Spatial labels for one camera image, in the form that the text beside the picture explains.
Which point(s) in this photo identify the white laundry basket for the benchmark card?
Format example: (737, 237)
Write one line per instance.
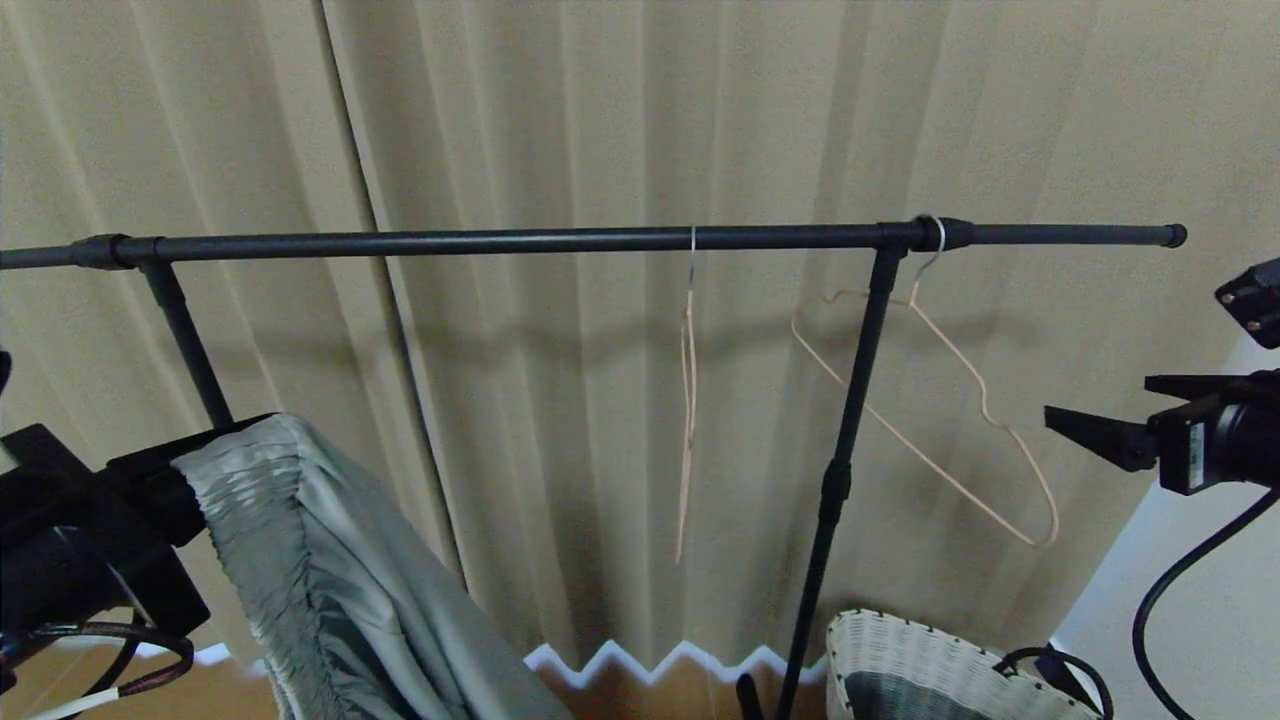
(900, 650)

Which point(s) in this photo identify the pink clothes hanger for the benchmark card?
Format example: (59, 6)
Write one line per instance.
(913, 295)
(689, 400)

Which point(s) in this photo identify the pale grey shorts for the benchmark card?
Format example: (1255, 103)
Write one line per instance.
(330, 600)

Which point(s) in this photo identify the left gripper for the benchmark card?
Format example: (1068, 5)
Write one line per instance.
(60, 570)

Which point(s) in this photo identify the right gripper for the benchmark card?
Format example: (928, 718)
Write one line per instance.
(1240, 440)

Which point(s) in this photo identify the black clothes rack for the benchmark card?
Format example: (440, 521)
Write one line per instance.
(500, 242)

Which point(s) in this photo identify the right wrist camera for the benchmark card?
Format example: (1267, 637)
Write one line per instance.
(1255, 305)

